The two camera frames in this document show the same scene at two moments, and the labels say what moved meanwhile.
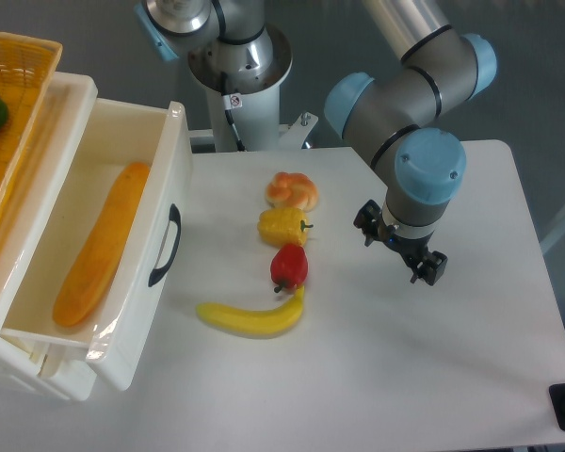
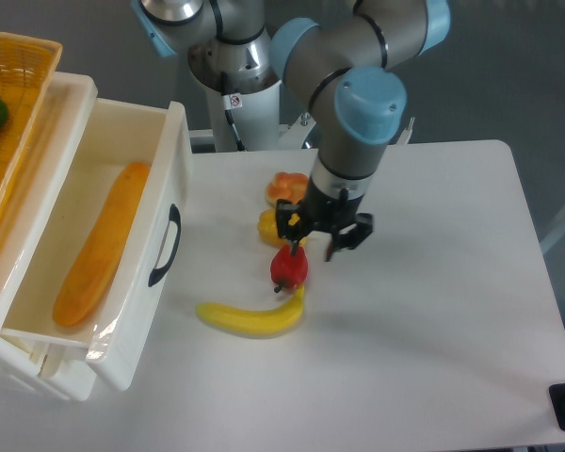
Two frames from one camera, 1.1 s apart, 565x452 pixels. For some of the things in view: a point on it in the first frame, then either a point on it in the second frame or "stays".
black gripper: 431,265 -> 329,212
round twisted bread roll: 291,190 stays
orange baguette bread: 86,282 stays
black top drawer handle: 174,216 stays
